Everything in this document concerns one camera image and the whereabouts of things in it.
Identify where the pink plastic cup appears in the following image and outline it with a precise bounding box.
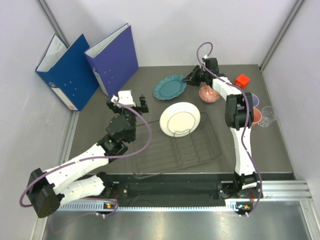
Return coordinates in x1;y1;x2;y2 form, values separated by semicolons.
251;107;262;127

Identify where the clear drinking glass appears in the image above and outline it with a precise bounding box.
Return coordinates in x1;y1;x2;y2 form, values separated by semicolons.
258;106;277;128

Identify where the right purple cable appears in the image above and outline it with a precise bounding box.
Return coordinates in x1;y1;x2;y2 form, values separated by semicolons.
196;42;264;217

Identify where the purple ring binder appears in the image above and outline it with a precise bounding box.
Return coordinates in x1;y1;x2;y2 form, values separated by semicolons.
84;23;139;97

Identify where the lilac plastic cup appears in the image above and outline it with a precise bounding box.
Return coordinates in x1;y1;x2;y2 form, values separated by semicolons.
251;93;260;108

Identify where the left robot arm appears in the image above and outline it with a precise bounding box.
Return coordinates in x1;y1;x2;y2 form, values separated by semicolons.
19;90;149;218

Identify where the grey cable duct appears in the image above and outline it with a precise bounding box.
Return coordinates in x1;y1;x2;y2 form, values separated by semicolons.
58;200;249;212

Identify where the red patterned bowl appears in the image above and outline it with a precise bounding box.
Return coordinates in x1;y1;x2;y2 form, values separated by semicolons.
199;85;221;104

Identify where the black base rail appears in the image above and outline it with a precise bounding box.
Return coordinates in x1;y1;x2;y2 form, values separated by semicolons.
84;172;296;201

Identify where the blue ring binder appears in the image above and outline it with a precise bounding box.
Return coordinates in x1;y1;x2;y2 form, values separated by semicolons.
35;34;99;111

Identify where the teal plate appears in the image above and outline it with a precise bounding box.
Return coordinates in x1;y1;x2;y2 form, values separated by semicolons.
153;74;187;101

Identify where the black wire dish rack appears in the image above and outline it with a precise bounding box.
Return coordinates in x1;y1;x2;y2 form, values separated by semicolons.
130;112;222;179

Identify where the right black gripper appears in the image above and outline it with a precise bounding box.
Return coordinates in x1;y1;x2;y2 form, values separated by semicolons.
181;65;208;88

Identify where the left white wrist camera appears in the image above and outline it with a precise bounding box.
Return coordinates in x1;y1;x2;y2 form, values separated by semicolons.
111;90;136;108

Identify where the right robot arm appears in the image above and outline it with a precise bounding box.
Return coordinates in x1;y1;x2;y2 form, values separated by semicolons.
183;55;258;198

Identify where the red cube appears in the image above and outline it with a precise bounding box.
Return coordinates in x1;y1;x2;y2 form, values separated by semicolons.
233;74;251;90

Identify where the white plate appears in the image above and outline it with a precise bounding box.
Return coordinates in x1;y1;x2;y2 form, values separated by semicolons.
159;102;201;138

